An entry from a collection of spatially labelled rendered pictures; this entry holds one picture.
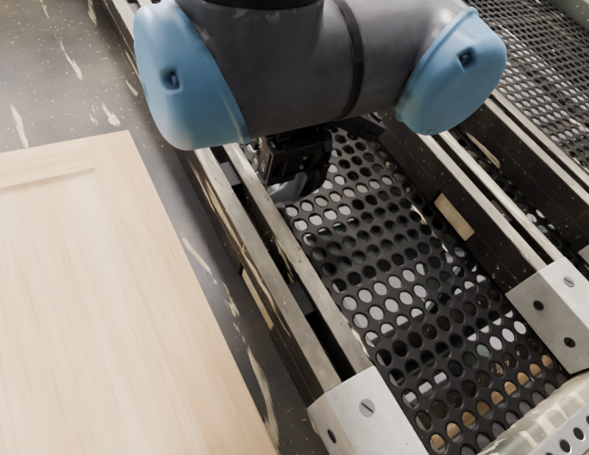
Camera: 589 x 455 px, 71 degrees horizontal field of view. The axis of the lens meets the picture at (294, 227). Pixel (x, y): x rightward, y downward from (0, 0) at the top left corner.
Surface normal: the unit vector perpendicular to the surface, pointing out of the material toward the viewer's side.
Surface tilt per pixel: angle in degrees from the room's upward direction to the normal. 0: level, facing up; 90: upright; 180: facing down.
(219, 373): 55
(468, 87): 146
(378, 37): 94
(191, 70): 99
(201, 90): 118
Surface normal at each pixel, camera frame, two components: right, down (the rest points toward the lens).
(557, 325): -0.85, 0.29
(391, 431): 0.22, -0.56
